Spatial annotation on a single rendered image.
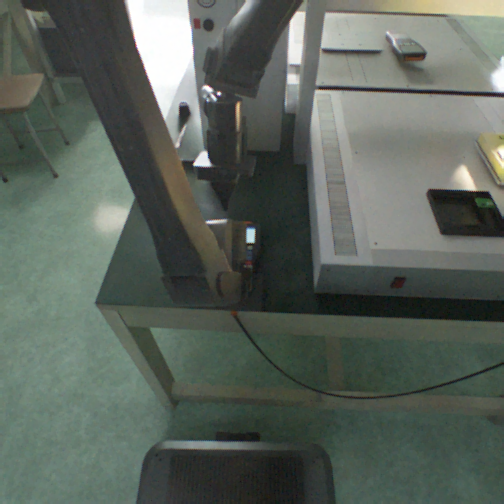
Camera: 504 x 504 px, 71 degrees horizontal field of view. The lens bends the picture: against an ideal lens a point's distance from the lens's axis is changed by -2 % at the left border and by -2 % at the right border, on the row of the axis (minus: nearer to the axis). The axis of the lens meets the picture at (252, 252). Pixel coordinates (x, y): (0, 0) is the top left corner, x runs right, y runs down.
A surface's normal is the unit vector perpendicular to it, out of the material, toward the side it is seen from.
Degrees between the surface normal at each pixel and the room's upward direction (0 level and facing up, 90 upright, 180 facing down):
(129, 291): 0
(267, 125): 90
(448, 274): 90
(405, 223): 0
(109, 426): 0
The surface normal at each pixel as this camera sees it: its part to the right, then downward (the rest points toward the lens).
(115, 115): -0.31, 0.54
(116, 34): 0.91, 0.01
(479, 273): -0.06, 0.77
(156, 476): 0.00, -0.63
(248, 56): 0.00, 0.99
